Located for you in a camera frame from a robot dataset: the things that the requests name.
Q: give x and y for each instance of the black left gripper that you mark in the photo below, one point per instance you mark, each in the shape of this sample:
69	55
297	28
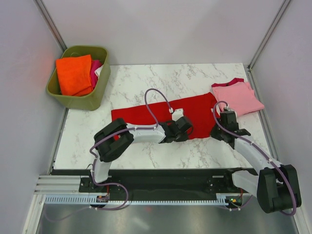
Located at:
184	138

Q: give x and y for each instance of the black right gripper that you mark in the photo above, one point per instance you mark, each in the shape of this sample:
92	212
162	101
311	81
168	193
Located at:
214	135

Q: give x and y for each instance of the red t-shirt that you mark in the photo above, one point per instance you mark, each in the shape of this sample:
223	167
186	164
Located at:
198	109

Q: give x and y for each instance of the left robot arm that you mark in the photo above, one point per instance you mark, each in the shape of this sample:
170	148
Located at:
112	141

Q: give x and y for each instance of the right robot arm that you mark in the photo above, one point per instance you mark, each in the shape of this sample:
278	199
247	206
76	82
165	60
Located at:
274	185

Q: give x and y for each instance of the folded pink t-shirt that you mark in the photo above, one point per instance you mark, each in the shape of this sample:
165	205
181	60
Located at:
240	97

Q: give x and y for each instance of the white garment in bin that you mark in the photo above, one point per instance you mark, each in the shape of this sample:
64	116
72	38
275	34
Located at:
98	71

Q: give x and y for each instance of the magenta t-shirt in bin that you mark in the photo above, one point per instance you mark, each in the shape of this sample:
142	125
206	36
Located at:
96	67

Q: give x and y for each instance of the olive green plastic bin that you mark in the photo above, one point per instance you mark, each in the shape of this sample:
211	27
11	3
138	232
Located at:
93	100

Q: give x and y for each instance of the orange t-shirt in bin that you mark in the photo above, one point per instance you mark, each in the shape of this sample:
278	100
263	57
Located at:
74	75

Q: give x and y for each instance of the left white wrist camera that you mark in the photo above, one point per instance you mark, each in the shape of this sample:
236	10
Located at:
176	114

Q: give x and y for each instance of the aluminium rail right of table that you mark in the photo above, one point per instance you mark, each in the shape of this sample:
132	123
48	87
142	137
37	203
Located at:
263	117

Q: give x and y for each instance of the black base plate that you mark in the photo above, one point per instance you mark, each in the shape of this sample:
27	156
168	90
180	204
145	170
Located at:
163	185

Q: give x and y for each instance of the right aluminium frame post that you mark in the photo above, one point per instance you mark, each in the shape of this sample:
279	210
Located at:
269	33

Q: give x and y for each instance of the aluminium frame post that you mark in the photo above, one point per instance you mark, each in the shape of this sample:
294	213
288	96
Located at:
269	33
50	23

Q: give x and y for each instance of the aluminium rail front crossbar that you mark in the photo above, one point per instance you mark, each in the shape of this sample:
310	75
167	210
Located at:
60	184

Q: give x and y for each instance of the left aluminium frame post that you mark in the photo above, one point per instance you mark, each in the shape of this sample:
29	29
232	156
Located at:
50	23

